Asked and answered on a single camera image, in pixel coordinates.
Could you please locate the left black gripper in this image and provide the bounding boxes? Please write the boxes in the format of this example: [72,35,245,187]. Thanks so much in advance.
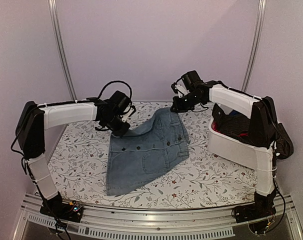
[103,113,130,137]

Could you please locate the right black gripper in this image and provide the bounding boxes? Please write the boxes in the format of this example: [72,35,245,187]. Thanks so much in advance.
[171,91,203,113]

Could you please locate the light blue denim skirt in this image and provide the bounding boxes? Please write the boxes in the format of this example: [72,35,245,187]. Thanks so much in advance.
[106,107,190,196]

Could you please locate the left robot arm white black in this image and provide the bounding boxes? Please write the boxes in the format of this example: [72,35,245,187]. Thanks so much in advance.
[14,97,136,217]

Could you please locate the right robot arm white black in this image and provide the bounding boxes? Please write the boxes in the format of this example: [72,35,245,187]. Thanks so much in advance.
[171,80,278,218]

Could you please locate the white plastic laundry basket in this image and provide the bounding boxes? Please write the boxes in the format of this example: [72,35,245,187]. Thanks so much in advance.
[208,104,277,172]

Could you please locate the red garment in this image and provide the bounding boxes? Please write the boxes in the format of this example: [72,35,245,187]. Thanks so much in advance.
[211,121,249,138]

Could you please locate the blue garment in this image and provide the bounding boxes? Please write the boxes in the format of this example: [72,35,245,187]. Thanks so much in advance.
[228,109,242,117]

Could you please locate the floral patterned table mat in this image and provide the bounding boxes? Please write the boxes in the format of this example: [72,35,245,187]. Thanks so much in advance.
[48,107,257,209]

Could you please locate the black striped garment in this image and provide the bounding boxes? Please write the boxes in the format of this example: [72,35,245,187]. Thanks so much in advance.
[211,104,294,160]

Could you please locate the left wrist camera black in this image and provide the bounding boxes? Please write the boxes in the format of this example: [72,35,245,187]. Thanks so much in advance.
[109,90,136,117]

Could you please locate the left aluminium frame post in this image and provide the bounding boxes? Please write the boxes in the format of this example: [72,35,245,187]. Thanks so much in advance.
[48,0,77,100]

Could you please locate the aluminium frame post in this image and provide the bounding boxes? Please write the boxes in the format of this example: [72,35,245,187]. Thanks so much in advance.
[241,0,267,92]
[48,0,77,100]

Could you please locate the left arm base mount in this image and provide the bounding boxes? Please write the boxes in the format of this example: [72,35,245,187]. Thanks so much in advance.
[40,193,84,223]

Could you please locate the right aluminium frame post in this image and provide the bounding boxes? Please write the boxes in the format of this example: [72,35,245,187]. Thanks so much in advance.
[241,0,267,92]

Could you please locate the aluminium front rail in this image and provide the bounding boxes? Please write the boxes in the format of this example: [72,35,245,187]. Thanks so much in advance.
[13,194,303,240]

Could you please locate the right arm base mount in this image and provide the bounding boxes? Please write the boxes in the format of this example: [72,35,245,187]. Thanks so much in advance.
[231,190,277,235]

